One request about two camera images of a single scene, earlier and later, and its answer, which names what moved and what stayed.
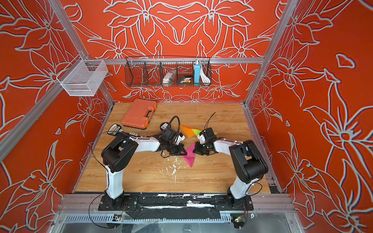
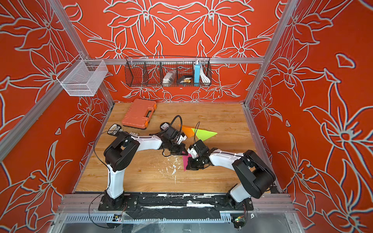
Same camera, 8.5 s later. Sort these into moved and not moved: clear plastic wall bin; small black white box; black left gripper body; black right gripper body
Moved: black right gripper body
Not moved: clear plastic wall bin; black left gripper body; small black white box
